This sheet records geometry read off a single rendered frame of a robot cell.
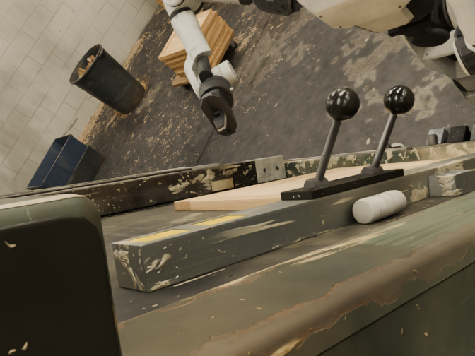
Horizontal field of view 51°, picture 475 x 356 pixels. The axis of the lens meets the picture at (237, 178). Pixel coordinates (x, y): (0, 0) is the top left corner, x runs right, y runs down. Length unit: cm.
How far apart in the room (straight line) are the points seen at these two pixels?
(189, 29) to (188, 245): 106
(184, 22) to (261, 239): 103
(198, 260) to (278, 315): 29
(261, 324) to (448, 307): 12
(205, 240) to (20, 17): 597
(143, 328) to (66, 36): 634
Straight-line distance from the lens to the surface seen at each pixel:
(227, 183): 140
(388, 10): 126
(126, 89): 542
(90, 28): 663
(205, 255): 46
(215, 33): 439
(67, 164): 517
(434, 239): 26
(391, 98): 66
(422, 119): 270
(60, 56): 640
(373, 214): 59
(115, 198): 120
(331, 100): 56
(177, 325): 18
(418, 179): 75
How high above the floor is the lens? 185
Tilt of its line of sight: 33 degrees down
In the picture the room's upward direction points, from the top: 52 degrees counter-clockwise
